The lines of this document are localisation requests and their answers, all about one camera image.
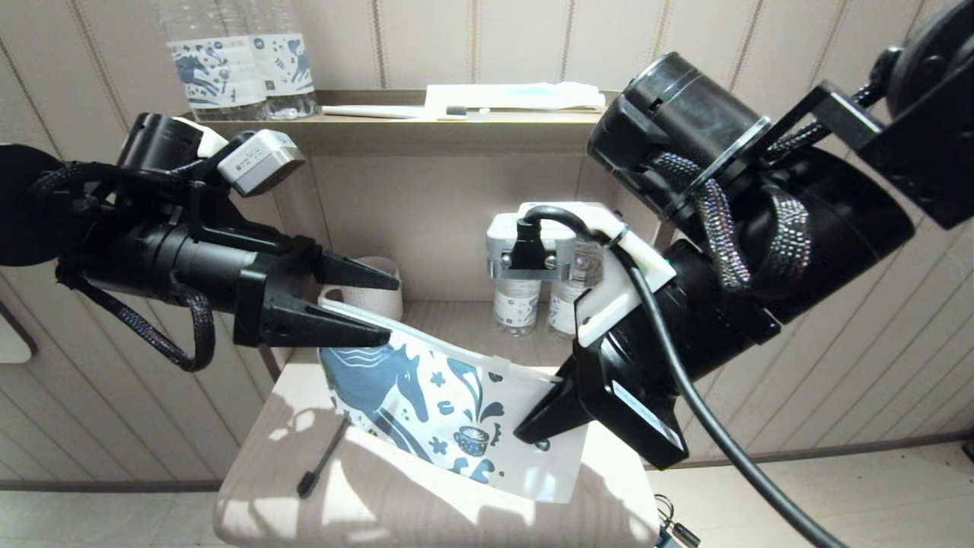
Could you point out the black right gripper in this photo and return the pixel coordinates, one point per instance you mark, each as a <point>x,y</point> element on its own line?
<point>822,243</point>

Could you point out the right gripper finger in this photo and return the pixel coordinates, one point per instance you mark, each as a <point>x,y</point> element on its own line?
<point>559,415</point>

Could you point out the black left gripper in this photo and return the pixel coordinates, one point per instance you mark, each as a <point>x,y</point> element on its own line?
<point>175,266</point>

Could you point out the white blue horse pouch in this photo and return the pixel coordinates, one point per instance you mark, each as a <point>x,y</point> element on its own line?
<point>396,380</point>

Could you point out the white ribbed mug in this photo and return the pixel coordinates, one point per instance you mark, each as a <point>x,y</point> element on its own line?
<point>380,301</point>

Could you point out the small clear water bottle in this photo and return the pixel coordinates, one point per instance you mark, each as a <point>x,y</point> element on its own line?
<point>563,312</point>
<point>516,308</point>

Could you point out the grey toothbrush black bristles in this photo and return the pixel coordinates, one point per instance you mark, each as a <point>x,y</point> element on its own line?
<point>319,464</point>

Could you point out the white toothbrush dark bristles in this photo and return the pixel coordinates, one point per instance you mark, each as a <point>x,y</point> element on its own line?
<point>380,112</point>

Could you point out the brown open shelf cabinet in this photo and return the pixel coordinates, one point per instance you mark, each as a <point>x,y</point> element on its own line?
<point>456,137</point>

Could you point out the large water bottle horse label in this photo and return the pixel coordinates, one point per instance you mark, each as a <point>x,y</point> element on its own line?
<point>289,68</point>
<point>217,72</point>

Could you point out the white blue packet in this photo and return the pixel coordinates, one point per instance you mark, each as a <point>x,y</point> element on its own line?
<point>510,95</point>

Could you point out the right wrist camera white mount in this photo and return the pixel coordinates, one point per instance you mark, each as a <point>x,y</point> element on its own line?
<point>631,281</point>

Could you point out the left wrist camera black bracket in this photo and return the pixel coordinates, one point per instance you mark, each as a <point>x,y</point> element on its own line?
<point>259,164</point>

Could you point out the white rounded wall fixture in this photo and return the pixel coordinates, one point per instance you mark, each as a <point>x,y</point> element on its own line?
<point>11,342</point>

